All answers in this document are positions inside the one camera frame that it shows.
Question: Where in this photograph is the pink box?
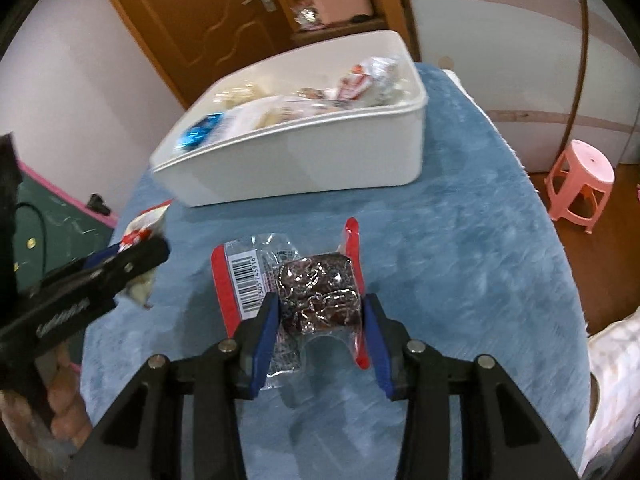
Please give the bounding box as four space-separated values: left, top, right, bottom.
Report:
307 0 374 26

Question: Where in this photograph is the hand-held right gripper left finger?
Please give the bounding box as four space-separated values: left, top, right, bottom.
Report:
65 291 281 480

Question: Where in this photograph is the green mat with pink border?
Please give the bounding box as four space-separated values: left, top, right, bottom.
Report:
12 160 121 281

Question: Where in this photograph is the white checked cloth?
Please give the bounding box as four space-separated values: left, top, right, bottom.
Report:
580 310 640 476

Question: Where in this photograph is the crinkled clear snack packet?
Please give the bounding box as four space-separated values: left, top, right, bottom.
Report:
370 55 419 106

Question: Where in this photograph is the pink plastic stool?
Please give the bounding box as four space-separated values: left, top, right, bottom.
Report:
544 139 616 235

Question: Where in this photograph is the person's left hand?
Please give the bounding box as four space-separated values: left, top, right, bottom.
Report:
47 347 94 450

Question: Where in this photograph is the red-edged dark snack packet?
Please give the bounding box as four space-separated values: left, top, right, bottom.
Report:
210 217 373 391

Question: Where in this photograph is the black cable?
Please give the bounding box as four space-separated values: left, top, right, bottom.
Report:
15 202 47 271

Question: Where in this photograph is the red white striped snack packet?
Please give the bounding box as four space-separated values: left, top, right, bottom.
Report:
325 62 376 103

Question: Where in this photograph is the blue snack packet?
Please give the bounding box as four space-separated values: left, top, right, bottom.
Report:
177 112 224 153

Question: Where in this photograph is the white plastic bin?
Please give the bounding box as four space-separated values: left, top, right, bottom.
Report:
150 30 429 208

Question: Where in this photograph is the white wardrobe with pink stripes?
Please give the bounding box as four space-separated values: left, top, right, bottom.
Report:
400 0 640 171

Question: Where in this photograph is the wooden shelf unit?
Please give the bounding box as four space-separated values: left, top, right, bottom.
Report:
272 0 421 61

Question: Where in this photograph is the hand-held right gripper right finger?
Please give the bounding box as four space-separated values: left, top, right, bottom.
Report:
362 292 581 480

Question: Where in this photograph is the wooden door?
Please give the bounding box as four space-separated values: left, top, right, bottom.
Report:
90 0 296 111

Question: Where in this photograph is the pale biscuit packet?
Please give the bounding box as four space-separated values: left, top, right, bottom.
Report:
215 80 271 111

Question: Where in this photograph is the shiny wrapped item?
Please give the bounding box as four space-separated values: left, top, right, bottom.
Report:
292 5 321 29

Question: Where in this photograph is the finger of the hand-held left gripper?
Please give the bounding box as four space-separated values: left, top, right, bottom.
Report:
20 236 171 307
82 242 128 269

